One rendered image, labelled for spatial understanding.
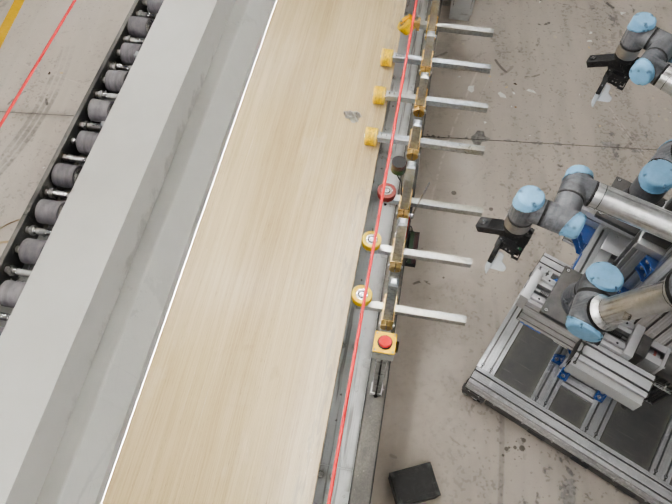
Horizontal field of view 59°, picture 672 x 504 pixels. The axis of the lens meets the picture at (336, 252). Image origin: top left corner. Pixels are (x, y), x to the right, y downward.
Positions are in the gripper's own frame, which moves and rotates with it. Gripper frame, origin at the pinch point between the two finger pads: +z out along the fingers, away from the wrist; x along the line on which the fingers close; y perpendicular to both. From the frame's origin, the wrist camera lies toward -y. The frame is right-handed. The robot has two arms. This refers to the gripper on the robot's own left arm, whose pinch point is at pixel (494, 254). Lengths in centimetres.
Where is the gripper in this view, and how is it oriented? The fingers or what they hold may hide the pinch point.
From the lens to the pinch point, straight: 195.8
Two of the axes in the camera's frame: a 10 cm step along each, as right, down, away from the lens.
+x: 5.7, -7.2, 4.0
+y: 8.2, 4.9, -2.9
